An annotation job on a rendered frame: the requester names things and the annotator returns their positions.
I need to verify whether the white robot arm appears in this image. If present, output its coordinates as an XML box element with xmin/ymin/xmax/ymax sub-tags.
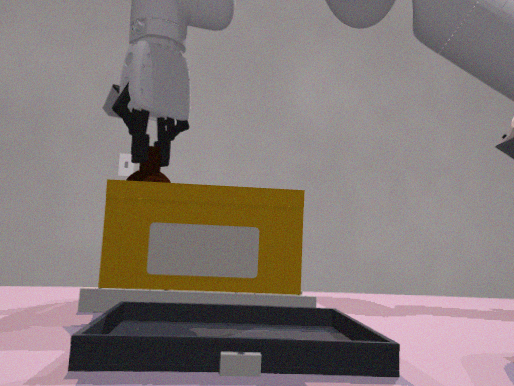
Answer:
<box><xmin>129</xmin><ymin>0</ymin><xmax>514</xmax><ymax>101</ymax></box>

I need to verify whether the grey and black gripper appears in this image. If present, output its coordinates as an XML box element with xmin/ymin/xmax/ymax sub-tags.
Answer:
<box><xmin>112</xmin><ymin>40</ymin><xmax>190</xmax><ymax>167</ymax></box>

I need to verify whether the brown glass bottle with beige label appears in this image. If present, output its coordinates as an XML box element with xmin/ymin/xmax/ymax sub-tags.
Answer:
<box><xmin>126</xmin><ymin>146</ymin><xmax>171</xmax><ymax>183</ymax></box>

